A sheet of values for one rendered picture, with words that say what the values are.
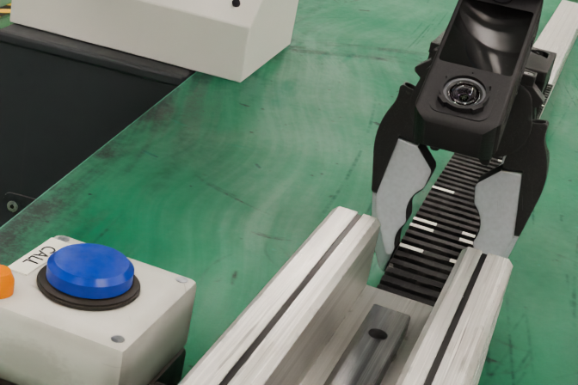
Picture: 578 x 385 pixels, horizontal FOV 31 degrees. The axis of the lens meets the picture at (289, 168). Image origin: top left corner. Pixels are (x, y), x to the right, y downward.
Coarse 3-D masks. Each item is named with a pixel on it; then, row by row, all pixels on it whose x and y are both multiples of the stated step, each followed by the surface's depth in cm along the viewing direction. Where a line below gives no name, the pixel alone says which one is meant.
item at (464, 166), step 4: (452, 160) 83; (456, 160) 83; (448, 164) 82; (452, 164) 82; (456, 164) 82; (460, 164) 83; (464, 164) 83; (468, 164) 83; (472, 164) 83; (460, 168) 82; (464, 168) 82; (468, 168) 82; (472, 168) 82; (476, 168) 82; (480, 168) 82; (484, 168) 82; (472, 172) 81; (476, 172) 81; (480, 172) 81; (484, 172) 82
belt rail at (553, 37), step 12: (564, 0) 162; (564, 12) 153; (576, 12) 155; (552, 24) 143; (564, 24) 145; (576, 24) 146; (540, 36) 134; (552, 36) 136; (564, 36) 137; (576, 36) 152; (540, 48) 128; (552, 48) 129; (564, 48) 130; (564, 60) 132; (552, 72) 118; (552, 84) 117
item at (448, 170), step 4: (448, 168) 81; (452, 168) 81; (456, 168) 81; (444, 172) 80; (448, 172) 80; (452, 172) 80; (456, 172) 81; (460, 172) 81; (464, 172) 81; (468, 172) 81; (456, 176) 80; (460, 176) 80; (464, 176) 80; (468, 176) 80; (472, 176) 80; (476, 176) 80; (480, 176) 81; (468, 180) 80; (472, 180) 80; (476, 180) 80
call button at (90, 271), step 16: (64, 256) 49; (80, 256) 49; (96, 256) 49; (112, 256) 49; (48, 272) 48; (64, 272) 47; (80, 272) 48; (96, 272) 48; (112, 272) 48; (128, 272) 49; (64, 288) 47; (80, 288) 47; (96, 288) 47; (112, 288) 48; (128, 288) 49
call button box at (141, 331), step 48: (48, 240) 53; (48, 288) 48; (144, 288) 50; (192, 288) 51; (0, 336) 47; (48, 336) 46; (96, 336) 45; (144, 336) 47; (0, 384) 48; (48, 384) 47; (96, 384) 46; (144, 384) 48
